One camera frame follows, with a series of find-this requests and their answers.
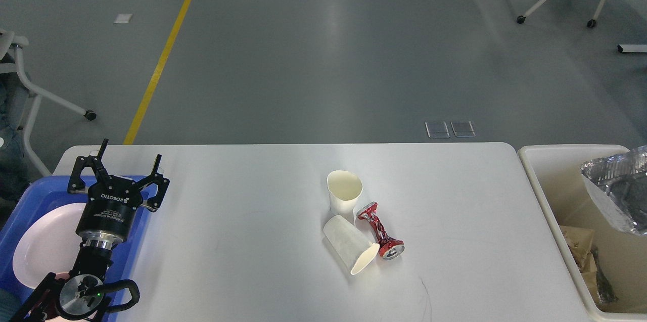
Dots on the brown paper sheet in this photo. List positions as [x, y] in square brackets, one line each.
[589, 278]

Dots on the white bar base right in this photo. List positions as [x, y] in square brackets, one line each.
[632, 48]

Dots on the grey green mug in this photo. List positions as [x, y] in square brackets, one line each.
[9, 304]

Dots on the crushed red soda can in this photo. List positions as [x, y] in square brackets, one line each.
[389, 247]

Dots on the beige plastic bin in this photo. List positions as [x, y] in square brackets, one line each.
[554, 173]

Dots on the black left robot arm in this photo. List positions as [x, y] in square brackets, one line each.
[87, 295]

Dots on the brown paper ball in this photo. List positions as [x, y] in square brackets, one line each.
[580, 247]

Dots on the pink plate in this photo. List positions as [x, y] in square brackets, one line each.
[51, 244]

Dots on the pink ribbed mug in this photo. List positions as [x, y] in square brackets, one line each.
[58, 276]

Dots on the clear floor plate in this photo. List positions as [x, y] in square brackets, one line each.
[437, 130]
[463, 129]

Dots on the upright white paper cup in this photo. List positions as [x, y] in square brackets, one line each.
[344, 189]

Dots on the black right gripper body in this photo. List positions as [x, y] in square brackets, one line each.
[633, 195]

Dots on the clear floor plate right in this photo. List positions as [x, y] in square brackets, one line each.
[463, 129]

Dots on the white paper cup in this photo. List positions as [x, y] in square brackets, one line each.
[354, 249]
[344, 189]

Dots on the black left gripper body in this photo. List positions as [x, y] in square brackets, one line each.
[109, 214]

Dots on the clear floor plate left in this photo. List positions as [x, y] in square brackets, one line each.
[437, 130]

